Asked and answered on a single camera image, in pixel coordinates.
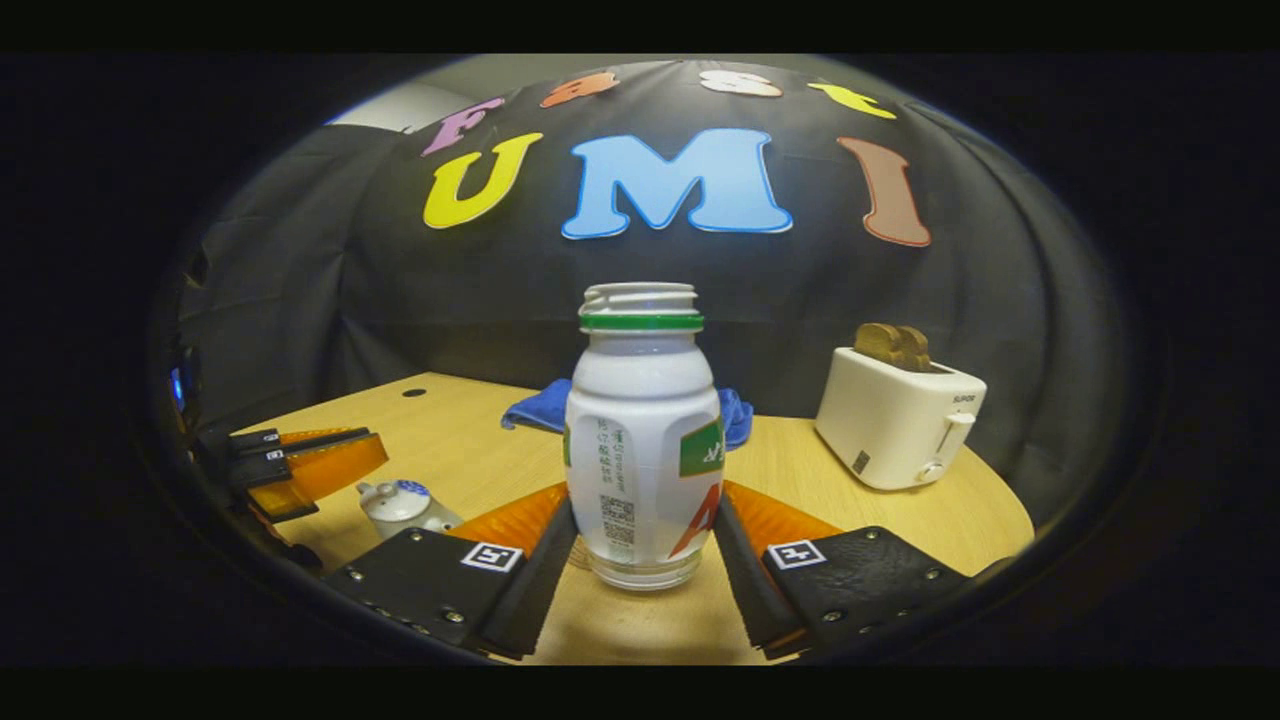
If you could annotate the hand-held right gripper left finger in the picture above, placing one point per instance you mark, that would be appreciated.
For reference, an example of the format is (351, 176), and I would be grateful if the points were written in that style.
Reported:
(535, 590)

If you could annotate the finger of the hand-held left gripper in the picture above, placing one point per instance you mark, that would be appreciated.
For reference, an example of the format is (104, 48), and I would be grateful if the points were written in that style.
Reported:
(255, 440)
(265, 470)

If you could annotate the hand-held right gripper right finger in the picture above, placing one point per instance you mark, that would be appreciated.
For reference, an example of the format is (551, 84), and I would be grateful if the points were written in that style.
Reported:
(745, 590)

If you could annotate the white teacup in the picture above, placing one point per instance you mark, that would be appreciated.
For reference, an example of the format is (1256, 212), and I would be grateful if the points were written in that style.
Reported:
(430, 522)

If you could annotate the white teacup lid blue pattern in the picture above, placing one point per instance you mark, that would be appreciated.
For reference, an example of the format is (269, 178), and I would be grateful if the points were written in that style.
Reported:
(395, 500)

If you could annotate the white water bottle green label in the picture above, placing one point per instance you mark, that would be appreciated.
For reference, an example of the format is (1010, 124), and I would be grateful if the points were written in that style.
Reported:
(640, 430)

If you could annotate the blue towel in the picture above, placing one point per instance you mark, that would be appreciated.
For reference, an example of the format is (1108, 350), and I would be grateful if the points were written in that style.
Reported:
(535, 408)

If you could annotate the white toaster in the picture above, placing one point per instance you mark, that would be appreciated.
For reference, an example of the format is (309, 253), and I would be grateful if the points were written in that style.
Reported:
(890, 430)

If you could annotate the black backdrop cloth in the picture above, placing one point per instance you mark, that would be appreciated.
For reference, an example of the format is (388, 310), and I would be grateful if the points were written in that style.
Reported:
(450, 300)

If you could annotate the brown toast slice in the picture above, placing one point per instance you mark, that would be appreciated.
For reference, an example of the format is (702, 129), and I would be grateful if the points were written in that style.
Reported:
(918, 352)
(878, 345)

